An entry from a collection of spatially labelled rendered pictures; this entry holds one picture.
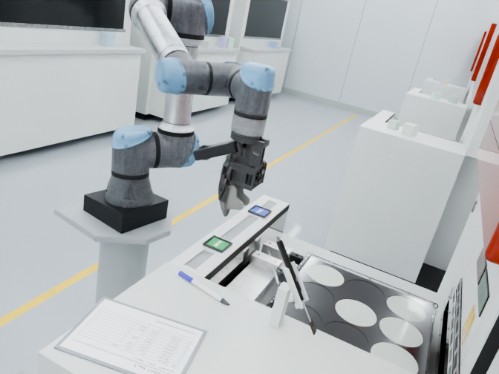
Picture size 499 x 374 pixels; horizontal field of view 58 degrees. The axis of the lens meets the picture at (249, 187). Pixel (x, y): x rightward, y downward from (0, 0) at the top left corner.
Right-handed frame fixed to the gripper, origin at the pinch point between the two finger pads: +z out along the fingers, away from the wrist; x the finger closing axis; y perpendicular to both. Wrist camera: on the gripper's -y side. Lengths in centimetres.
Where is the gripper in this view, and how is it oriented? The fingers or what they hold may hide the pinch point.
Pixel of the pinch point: (223, 210)
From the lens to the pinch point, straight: 108.9
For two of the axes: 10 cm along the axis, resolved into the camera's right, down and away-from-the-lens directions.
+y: 9.0, 3.1, -3.2
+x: 4.0, -2.7, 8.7
